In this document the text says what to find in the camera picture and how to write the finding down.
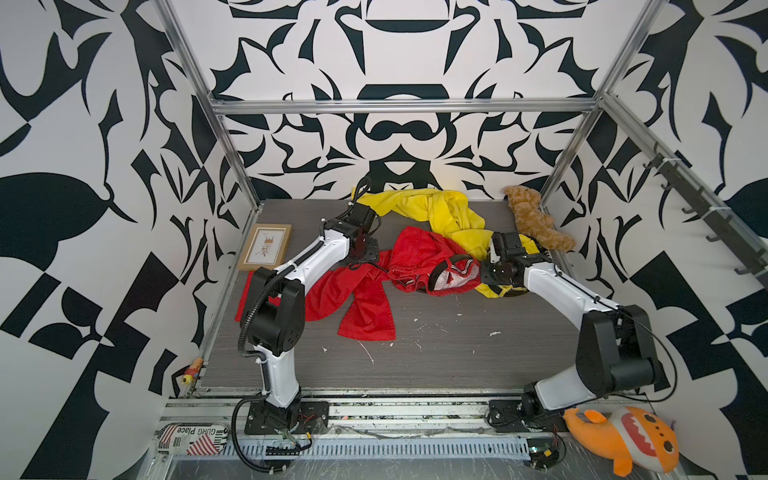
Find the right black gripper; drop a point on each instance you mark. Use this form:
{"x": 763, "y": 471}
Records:
{"x": 485, "y": 272}

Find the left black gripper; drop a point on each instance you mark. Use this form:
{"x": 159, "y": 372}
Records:
{"x": 371, "y": 251}

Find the red trousers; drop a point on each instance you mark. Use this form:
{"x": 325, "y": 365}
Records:
{"x": 369, "y": 317}

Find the yellow trousers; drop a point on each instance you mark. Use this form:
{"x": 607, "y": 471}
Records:
{"x": 454, "y": 229}

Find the black leather belt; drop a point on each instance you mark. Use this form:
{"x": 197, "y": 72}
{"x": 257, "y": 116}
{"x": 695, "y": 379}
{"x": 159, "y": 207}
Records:
{"x": 458, "y": 274}

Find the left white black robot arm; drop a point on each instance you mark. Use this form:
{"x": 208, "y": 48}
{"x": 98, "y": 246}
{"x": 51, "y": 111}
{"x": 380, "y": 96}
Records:
{"x": 274, "y": 320}

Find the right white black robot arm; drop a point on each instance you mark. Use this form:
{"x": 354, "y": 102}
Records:
{"x": 615, "y": 349}

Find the brown teddy bear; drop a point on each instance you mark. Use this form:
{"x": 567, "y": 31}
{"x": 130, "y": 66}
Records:
{"x": 525, "y": 203}

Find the wooden framed picture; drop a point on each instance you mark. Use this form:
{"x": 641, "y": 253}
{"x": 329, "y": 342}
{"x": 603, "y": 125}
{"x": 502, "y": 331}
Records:
{"x": 265, "y": 247}

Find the small green circuit board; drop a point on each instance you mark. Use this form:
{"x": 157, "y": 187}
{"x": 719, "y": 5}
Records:
{"x": 542, "y": 455}

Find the orange shark plush toy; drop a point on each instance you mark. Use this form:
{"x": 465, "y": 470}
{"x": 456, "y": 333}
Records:
{"x": 628, "y": 437}

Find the small red yellow toy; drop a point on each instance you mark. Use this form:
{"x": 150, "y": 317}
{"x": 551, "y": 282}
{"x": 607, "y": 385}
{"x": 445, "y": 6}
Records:
{"x": 192, "y": 372}

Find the red white printed box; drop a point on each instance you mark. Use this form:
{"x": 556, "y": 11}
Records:
{"x": 192, "y": 439}

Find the white cable duct strip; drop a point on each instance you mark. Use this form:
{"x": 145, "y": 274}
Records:
{"x": 507, "y": 448}

